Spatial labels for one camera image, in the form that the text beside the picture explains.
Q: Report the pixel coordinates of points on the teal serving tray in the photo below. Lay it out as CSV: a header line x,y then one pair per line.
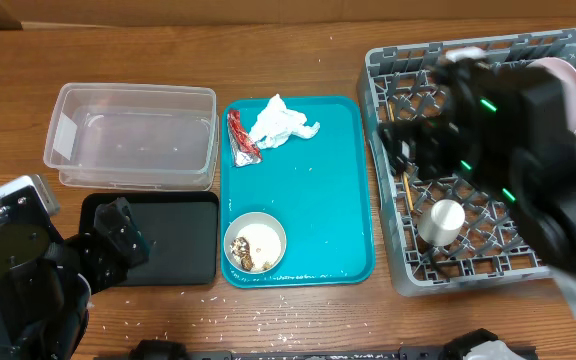
x,y
318,191

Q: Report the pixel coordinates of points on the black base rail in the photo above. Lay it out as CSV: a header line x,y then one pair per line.
x,y
477,344

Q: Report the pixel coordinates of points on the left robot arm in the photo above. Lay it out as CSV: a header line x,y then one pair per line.
x,y
46,281

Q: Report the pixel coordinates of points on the grey bowl with rice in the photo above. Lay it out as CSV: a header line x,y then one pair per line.
x,y
254,243

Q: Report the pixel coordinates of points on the red foil wrapper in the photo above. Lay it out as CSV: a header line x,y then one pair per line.
x,y
244,150

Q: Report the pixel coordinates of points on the wooden chopstick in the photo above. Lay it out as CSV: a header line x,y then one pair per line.
x,y
392,117
407,190

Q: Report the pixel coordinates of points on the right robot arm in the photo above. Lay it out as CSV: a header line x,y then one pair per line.
x,y
505,132

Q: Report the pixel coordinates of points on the white napkin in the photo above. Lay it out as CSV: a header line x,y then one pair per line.
x,y
276,123

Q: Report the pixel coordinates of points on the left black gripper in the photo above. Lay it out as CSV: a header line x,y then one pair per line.
x,y
125,228

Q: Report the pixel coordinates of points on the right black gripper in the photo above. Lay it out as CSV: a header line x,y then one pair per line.
x,y
431,136

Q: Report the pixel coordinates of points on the grey dishwasher rack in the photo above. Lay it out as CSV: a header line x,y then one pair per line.
x,y
488,251

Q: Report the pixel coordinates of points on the large white plate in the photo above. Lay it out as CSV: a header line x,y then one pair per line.
x,y
566,73

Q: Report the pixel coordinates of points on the black plastic tray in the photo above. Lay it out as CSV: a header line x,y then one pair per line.
x,y
182,231

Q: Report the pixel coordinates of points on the white cup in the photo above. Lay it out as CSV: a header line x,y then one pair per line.
x,y
442,223

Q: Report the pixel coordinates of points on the clear plastic bin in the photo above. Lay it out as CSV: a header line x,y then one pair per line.
x,y
142,137

